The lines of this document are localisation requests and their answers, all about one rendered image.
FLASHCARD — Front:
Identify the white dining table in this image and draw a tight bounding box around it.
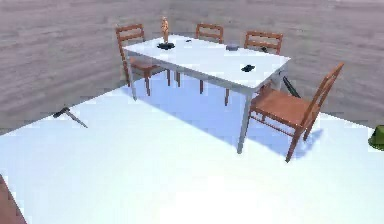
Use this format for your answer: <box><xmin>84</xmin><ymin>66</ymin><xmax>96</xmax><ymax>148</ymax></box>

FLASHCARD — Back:
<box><xmin>122</xmin><ymin>34</ymin><xmax>291</xmax><ymax>155</ymax></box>

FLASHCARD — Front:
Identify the brown wooden chair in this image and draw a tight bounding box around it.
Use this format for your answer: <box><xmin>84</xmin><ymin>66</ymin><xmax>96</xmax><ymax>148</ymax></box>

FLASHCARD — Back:
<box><xmin>115</xmin><ymin>23</ymin><xmax>172</xmax><ymax>97</ymax></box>
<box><xmin>224</xmin><ymin>30</ymin><xmax>284</xmax><ymax>107</ymax></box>
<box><xmin>174</xmin><ymin>22</ymin><xmax>225</xmax><ymax>95</ymax></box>
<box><xmin>248</xmin><ymin>62</ymin><xmax>345</xmax><ymax>164</ymax></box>

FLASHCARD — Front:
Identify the orange statuette on black base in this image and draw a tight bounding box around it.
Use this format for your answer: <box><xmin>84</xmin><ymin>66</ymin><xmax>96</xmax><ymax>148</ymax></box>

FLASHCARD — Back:
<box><xmin>156</xmin><ymin>16</ymin><xmax>176</xmax><ymax>51</ymax></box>

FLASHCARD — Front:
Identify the green house plant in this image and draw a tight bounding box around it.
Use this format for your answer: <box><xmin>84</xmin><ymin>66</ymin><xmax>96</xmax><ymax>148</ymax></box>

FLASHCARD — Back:
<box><xmin>367</xmin><ymin>124</ymin><xmax>384</xmax><ymax>152</ymax></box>

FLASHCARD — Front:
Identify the brown wooden furniture corner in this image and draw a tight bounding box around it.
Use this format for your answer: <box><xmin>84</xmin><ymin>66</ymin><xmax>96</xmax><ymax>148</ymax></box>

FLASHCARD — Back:
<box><xmin>0</xmin><ymin>174</ymin><xmax>28</xmax><ymax>224</ymax></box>

